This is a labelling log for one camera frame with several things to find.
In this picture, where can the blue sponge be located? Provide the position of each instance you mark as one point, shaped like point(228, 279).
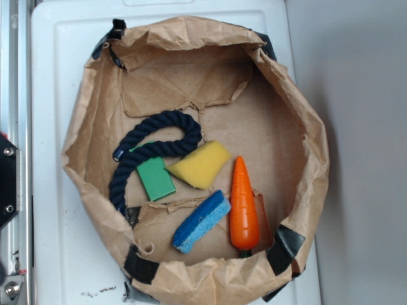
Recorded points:
point(201, 221)

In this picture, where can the yellow sponge wedge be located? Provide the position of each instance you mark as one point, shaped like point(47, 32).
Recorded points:
point(200, 167)

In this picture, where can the green block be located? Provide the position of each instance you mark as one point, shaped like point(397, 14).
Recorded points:
point(155, 178)

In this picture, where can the brown paper bag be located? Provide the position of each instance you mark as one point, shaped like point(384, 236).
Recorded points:
point(226, 78)

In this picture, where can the orange toy carrot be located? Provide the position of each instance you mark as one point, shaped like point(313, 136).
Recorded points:
point(244, 225)

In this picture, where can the white plastic bin lid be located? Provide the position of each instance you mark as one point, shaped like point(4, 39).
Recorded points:
point(72, 264)

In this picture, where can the black mounting bracket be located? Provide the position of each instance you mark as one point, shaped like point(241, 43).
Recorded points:
point(9, 181)

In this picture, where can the aluminium frame rail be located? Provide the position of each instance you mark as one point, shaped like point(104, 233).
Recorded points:
point(17, 255)

